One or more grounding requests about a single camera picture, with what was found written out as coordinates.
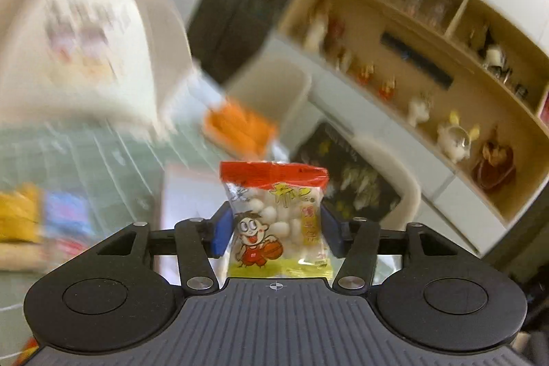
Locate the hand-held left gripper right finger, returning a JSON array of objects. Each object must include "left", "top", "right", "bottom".
[{"left": 319, "top": 205, "right": 459, "bottom": 293}]

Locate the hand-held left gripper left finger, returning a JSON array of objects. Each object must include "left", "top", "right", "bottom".
[{"left": 92, "top": 202, "right": 234, "bottom": 293}]

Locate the red-topped cartoon snack packet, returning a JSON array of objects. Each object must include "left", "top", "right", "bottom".
[{"left": 220, "top": 161, "right": 334, "bottom": 281}]

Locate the white sheet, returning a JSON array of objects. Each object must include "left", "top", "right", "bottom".
[{"left": 161, "top": 164, "right": 232, "bottom": 285}]

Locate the black printed cushion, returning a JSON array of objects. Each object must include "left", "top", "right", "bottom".
[{"left": 296, "top": 123, "right": 402, "bottom": 222}]

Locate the white chair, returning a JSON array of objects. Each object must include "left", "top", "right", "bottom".
[
  {"left": 229, "top": 57, "right": 312, "bottom": 154},
  {"left": 354, "top": 133, "right": 423, "bottom": 230}
]

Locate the orange snack packet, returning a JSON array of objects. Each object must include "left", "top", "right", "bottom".
[{"left": 201, "top": 98, "right": 279, "bottom": 158}]

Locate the white cabinet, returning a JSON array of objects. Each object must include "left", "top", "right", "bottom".
[{"left": 257, "top": 36, "right": 509, "bottom": 257}]

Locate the green cutting mat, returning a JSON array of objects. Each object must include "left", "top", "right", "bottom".
[{"left": 0, "top": 119, "right": 226, "bottom": 362}]

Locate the small white figurine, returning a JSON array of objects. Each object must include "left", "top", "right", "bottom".
[{"left": 407, "top": 92, "right": 435, "bottom": 127}]

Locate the white rabbit figurine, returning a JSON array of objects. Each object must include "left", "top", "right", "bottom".
[{"left": 436, "top": 111, "right": 481, "bottom": 163}]

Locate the blue snack packet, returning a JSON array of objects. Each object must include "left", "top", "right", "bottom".
[{"left": 43, "top": 190, "right": 94, "bottom": 247}]

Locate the red figurine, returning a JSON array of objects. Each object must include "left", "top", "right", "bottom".
[
  {"left": 378, "top": 75, "right": 398, "bottom": 102},
  {"left": 357, "top": 62, "right": 376, "bottom": 86}
]

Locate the brown figurine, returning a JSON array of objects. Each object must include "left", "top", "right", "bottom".
[{"left": 472, "top": 129, "right": 516, "bottom": 189}]

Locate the wooden shelf unit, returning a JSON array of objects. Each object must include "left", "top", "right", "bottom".
[{"left": 277, "top": 0, "right": 549, "bottom": 227}]

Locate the black bar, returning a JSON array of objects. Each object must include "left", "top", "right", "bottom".
[{"left": 381, "top": 32, "right": 454, "bottom": 89}]

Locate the yellow snack packet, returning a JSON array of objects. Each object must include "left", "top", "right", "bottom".
[{"left": 0, "top": 184, "right": 44, "bottom": 244}]

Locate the white bottle figurine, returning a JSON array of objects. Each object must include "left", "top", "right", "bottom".
[{"left": 304, "top": 5, "right": 330, "bottom": 52}]

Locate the white printed bag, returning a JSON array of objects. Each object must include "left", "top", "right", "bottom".
[{"left": 0, "top": 0, "right": 202, "bottom": 137}]

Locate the white mug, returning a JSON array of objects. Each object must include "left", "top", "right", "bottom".
[{"left": 484, "top": 44, "right": 506, "bottom": 67}]

